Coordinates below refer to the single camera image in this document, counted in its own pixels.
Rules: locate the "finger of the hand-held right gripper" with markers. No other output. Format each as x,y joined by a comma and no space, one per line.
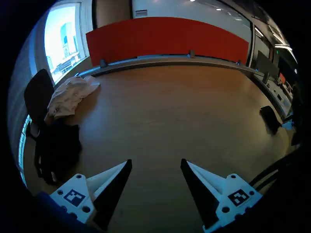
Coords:
288,124

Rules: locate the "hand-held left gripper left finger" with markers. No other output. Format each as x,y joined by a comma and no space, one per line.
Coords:
77,194

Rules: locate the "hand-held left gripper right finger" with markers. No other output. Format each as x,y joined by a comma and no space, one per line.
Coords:
233,196

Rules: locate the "stack of black towels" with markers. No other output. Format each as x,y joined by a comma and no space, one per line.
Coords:
270,119

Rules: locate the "heap of black towels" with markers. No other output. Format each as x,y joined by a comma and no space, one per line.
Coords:
59,150

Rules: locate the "black monitor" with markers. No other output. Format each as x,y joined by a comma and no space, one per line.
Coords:
267,64

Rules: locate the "heap of white towels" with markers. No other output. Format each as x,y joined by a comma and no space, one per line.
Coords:
69,97

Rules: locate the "black office chair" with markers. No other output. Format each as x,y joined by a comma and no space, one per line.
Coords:
37,94

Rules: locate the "red desk screen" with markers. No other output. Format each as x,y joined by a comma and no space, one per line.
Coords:
165,38

